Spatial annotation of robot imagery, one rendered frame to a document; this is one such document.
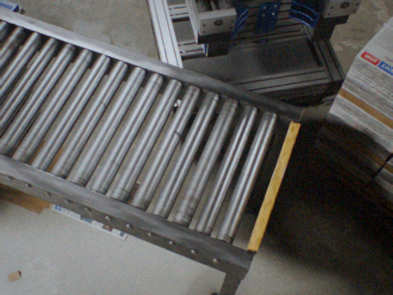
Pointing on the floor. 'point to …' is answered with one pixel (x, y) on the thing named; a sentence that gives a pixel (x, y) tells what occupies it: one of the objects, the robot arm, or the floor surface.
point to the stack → (362, 128)
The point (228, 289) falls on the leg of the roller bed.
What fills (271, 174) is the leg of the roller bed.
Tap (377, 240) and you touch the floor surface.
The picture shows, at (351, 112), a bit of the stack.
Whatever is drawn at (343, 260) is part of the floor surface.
